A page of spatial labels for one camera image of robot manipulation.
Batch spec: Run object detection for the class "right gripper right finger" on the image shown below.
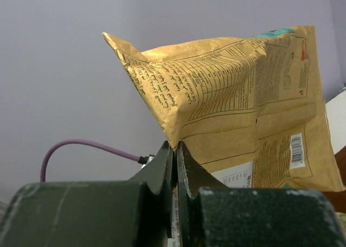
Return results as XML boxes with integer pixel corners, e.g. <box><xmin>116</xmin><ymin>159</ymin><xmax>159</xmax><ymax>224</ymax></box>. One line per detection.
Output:
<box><xmin>177</xmin><ymin>142</ymin><xmax>345</xmax><ymax>246</ymax></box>

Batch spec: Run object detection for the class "tan paper snack bag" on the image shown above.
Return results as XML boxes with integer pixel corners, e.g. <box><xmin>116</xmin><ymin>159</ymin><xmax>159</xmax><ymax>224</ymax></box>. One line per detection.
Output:
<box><xmin>103</xmin><ymin>25</ymin><xmax>345</xmax><ymax>192</ymax></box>

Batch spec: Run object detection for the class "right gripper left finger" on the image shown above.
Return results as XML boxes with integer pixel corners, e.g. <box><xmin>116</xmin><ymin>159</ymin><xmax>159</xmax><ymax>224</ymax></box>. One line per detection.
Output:
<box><xmin>1</xmin><ymin>142</ymin><xmax>173</xmax><ymax>246</ymax></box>

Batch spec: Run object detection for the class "red paper bag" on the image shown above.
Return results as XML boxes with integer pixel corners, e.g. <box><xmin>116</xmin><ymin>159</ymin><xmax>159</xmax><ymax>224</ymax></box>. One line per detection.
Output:
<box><xmin>323</xmin><ymin>147</ymin><xmax>346</xmax><ymax>213</ymax></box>

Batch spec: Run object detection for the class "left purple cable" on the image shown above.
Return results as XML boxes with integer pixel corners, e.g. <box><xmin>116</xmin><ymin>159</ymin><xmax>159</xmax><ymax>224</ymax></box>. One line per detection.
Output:
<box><xmin>39</xmin><ymin>139</ymin><xmax>141</xmax><ymax>183</ymax></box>

